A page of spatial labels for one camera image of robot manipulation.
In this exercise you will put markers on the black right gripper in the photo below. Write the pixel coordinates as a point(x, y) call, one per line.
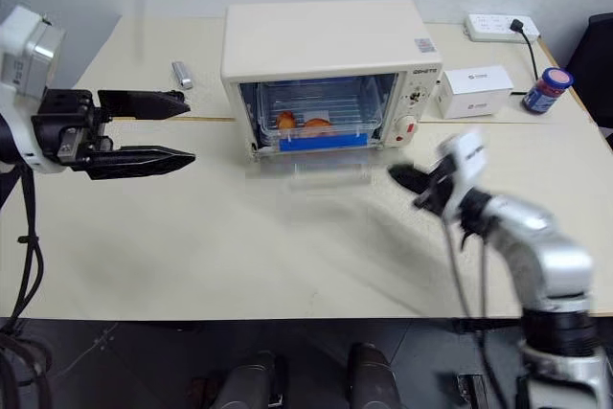
point(443, 191)

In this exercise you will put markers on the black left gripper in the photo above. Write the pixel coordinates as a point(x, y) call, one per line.
point(62, 124)

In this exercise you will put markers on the glass toaster oven door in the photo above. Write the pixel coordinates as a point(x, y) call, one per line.
point(311, 176)

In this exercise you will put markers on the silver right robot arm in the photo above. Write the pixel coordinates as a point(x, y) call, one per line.
point(541, 256)

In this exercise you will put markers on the round white oven knob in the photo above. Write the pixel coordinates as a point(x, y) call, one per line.
point(408, 127)

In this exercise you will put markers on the large orange food piece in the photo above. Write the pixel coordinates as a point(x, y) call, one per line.
point(317, 126)

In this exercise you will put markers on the small orange food piece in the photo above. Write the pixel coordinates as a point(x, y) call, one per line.
point(286, 120)

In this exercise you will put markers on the cream white toaster oven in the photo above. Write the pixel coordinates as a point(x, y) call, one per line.
point(316, 40)

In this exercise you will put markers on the small silver cylinder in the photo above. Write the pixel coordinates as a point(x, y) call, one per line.
point(182, 75)

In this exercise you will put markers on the white cardboard box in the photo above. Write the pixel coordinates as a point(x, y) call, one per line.
point(474, 90)

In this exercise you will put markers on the blue labelled jar dark lid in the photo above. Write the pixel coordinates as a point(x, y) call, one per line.
point(546, 90)

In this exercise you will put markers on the white power strip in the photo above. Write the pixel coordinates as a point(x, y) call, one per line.
point(493, 26)

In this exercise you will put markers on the black chair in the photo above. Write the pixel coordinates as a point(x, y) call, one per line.
point(594, 74)

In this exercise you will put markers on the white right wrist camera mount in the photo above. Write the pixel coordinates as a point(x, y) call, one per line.
point(467, 157)

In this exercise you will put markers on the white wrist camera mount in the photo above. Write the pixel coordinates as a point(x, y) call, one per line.
point(24, 52)
point(467, 157)

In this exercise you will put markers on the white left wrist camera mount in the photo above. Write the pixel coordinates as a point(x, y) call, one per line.
point(24, 52)

